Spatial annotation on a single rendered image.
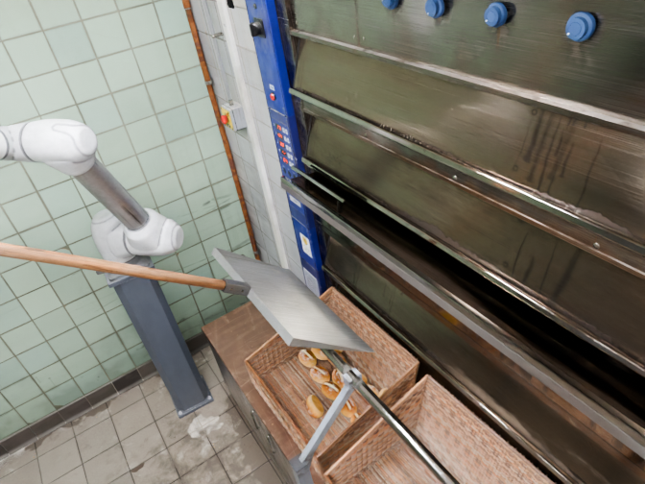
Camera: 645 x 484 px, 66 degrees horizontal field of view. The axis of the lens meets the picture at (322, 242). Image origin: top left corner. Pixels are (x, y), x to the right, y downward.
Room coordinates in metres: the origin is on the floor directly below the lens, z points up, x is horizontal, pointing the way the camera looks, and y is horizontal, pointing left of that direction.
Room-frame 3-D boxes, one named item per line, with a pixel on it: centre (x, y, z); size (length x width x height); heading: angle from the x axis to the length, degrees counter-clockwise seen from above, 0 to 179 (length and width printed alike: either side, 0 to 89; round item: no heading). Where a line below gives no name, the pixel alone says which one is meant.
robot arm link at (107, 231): (1.85, 0.88, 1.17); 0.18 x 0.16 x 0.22; 73
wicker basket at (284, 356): (1.27, 0.07, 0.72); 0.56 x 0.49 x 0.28; 28
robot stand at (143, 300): (1.85, 0.89, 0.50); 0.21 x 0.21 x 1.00; 24
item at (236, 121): (2.19, 0.30, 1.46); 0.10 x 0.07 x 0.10; 28
